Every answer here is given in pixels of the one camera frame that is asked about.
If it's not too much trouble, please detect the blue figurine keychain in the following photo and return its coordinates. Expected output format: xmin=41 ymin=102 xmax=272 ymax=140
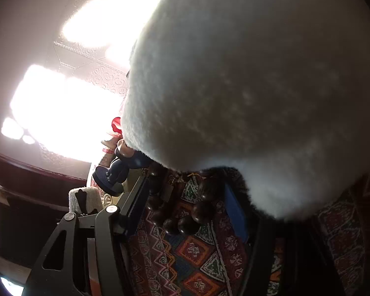
xmin=92 ymin=139 xmax=144 ymax=196

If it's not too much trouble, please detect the dark wooden bead bracelet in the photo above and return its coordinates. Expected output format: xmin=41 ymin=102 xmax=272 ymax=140
xmin=146 ymin=164 xmax=211 ymax=237

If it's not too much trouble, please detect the large white plush rabbit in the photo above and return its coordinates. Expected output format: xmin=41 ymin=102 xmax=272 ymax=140
xmin=121 ymin=0 xmax=370 ymax=220

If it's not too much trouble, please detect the white knit sock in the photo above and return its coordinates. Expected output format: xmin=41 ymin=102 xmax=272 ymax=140
xmin=69 ymin=187 xmax=103 ymax=216

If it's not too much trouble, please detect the patterned red bed cloth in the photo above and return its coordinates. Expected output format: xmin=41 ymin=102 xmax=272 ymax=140
xmin=130 ymin=166 xmax=370 ymax=295

